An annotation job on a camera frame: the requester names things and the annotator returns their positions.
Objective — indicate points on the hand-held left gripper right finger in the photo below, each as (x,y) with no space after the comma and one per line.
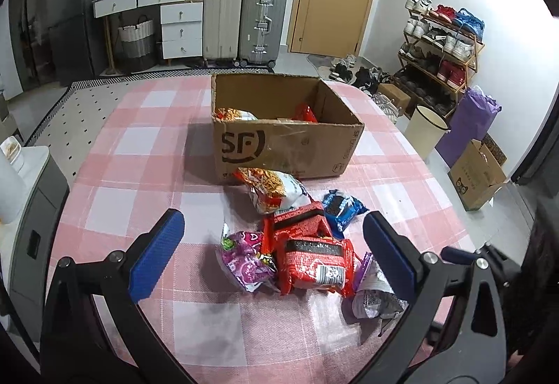
(388,255)

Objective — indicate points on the open printed cardboard box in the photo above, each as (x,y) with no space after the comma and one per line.
(476,179)

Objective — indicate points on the grey door mat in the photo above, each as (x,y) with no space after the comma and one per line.
(319,65)

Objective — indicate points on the beige suitcase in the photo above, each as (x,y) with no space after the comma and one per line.
(222,17)

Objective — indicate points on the blue cookie packet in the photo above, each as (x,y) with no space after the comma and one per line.
(343,207)

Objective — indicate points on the white trash bin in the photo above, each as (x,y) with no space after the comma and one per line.
(426,135)

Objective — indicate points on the purple candy packet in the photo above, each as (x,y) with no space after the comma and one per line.
(244,264)

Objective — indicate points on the small brown cardboard box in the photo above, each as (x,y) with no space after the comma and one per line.
(393,98)

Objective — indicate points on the white dotted rug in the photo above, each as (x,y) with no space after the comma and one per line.
(87,104)

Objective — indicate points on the scattered pile of sneakers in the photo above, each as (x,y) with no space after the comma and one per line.
(362,74)

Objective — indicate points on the purple bag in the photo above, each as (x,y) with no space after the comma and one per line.
(467,126)

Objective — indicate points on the small red snack packet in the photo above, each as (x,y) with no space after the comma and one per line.
(305,112)

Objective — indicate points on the purple and white snack packet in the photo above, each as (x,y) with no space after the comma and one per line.
(371,301)

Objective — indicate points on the pink checked tablecloth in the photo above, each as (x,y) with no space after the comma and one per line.
(131,139)

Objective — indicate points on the wooden shoe rack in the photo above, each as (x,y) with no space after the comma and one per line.
(474,61)

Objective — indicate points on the silver suitcase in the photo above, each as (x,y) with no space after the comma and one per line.
(262,22)

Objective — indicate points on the orange and white snack packet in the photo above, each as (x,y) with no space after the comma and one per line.
(275,190)

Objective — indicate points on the white appliance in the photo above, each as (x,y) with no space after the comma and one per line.
(22,179)

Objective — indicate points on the grey cabinet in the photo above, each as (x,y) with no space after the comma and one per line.
(39,244)

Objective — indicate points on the rows of assorted shoes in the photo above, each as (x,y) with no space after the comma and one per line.
(450,43)

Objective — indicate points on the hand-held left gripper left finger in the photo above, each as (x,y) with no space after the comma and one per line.
(157,255)

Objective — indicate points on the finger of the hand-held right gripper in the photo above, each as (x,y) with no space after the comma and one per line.
(454,255)

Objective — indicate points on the dark tall cabinet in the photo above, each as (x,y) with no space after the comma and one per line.
(30,26)

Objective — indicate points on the white drawer dresser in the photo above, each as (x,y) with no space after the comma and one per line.
(181,13)

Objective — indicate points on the white and grey laundry basket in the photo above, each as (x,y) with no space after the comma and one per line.
(136,43)

